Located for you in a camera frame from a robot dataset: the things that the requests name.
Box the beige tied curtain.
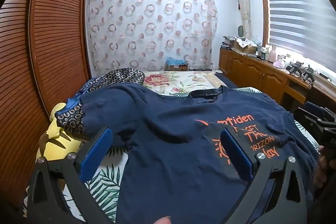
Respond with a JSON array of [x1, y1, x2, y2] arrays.
[[232, 0, 252, 39]]

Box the wooden window frame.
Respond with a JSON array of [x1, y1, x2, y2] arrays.
[[258, 0, 271, 47]]

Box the person's right hand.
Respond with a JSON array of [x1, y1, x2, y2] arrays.
[[314, 146, 329, 188]]

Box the black devices on stand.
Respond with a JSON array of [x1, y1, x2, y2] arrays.
[[286, 61, 316, 83]]

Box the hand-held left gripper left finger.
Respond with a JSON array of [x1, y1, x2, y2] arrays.
[[26, 127, 113, 224]]

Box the floral bed blanket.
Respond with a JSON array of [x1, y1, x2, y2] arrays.
[[143, 70, 224, 96]]

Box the wooden louvered wardrobe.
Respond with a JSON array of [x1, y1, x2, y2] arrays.
[[0, 0, 92, 210]]

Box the circle patterned sheer curtain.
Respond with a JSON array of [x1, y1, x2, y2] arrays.
[[85, 0, 219, 73]]

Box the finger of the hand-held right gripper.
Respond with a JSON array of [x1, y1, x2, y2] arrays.
[[294, 108, 326, 133], [304, 101, 336, 122]]

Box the cardboard box with blue cloth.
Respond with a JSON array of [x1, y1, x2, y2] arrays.
[[165, 56, 188, 72]]

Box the grey striped window blind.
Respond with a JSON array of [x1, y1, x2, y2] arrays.
[[264, 0, 336, 65]]

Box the yellow plush toy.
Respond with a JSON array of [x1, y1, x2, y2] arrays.
[[35, 103, 85, 162]]

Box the pink bottle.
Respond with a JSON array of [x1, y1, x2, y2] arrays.
[[268, 45, 278, 62]]

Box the open cardboard box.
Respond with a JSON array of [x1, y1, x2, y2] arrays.
[[233, 39, 258, 55]]

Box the navy printed t-shirt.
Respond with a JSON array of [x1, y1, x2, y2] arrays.
[[80, 82, 319, 224]]

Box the palm leaf printed blanket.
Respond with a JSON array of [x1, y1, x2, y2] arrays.
[[66, 119, 317, 224]]

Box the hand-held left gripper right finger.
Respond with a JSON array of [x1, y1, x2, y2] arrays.
[[220, 128, 307, 224]]

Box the wooden sideboard cabinet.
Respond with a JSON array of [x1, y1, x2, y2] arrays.
[[219, 47, 336, 115]]

